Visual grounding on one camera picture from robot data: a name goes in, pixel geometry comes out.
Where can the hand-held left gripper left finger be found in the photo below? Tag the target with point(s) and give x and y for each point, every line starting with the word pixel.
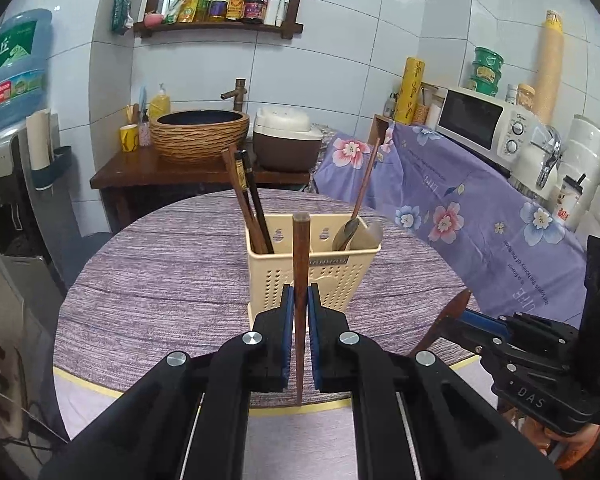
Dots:
pixel 287 345

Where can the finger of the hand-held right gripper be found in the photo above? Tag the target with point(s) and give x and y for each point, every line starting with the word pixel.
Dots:
pixel 485 325

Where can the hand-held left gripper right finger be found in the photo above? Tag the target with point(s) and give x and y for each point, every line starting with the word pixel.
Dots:
pixel 314 345

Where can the brown wooden chopstick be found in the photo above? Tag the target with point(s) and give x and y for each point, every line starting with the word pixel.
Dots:
pixel 367 180
pixel 300 260
pixel 440 322
pixel 240 195

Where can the beige plastic utensil holder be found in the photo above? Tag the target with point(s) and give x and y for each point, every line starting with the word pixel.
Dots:
pixel 275 285

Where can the black gold-banded chopstick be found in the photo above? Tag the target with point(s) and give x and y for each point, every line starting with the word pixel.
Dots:
pixel 241 167
pixel 257 210

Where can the person's right hand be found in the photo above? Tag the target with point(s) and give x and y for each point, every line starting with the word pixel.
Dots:
pixel 562 442

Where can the purple floral cloth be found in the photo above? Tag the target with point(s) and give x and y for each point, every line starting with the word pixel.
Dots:
pixel 455 200

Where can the drink cup with straw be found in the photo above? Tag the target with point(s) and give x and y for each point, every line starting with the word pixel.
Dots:
pixel 567 200

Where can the white electric kettle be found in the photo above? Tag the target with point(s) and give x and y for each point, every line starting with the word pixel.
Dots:
pixel 530 160

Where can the stacks of white paper bowls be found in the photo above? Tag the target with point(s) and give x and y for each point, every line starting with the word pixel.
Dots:
pixel 590 160

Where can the white brown rice cooker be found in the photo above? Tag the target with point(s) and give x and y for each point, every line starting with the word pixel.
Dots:
pixel 285 145

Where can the white microwave oven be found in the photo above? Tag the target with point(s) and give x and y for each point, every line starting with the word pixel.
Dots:
pixel 470 120

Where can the small woven cup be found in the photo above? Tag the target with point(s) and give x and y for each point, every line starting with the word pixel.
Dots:
pixel 420 115

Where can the small wooden box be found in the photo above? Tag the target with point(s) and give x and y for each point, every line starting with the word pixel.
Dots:
pixel 377 132

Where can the woven-look basin sink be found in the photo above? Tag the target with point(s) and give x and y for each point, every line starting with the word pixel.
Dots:
pixel 195 140

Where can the dark wooden vanity table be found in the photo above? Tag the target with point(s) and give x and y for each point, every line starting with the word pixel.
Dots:
pixel 130 180

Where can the yellow lid jar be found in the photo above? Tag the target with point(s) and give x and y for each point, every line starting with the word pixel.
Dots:
pixel 526 97

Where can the yellow plastic wrap roll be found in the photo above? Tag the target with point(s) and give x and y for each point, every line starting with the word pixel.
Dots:
pixel 411 90

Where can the small patterned bottle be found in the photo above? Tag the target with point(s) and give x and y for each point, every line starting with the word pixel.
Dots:
pixel 145 132

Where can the bronze faucet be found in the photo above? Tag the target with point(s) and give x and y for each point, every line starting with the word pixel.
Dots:
pixel 240 92

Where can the yellow cup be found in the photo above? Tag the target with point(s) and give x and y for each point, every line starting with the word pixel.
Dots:
pixel 129 139

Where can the tall sleeve of paper cups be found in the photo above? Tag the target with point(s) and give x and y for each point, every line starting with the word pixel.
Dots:
pixel 547 70

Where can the yellow soap bottle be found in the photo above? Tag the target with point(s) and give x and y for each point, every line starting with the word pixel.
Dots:
pixel 160 105

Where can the blue cup holder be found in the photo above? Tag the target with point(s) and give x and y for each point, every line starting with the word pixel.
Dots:
pixel 55 170

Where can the grey water dispenser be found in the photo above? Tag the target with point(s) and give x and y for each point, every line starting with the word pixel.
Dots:
pixel 10 220

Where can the white paper cup stack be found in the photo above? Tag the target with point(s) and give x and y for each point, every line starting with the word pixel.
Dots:
pixel 37 140

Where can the slim white bottle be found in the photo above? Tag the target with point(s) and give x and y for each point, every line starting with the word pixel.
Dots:
pixel 281 12

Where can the white squeeze bottle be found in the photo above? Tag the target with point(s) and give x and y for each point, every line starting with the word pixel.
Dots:
pixel 272 10

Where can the oil bottle purple label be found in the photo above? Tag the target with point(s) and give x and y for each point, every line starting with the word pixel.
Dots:
pixel 219 5

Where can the small green bottle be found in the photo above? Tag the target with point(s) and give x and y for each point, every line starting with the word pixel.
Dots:
pixel 205 5

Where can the pink round ornament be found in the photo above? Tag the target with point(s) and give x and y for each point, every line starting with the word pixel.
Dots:
pixel 153 18

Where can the yellow seasoning pouch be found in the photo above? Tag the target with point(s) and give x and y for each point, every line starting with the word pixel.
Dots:
pixel 188 5

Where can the green hanging packet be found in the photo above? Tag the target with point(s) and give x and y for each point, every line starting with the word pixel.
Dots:
pixel 121 10

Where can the blue water jug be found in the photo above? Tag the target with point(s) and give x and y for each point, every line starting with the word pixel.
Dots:
pixel 15 70

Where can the wooden wall shelf with mirror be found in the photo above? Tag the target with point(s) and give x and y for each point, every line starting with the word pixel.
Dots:
pixel 220 27

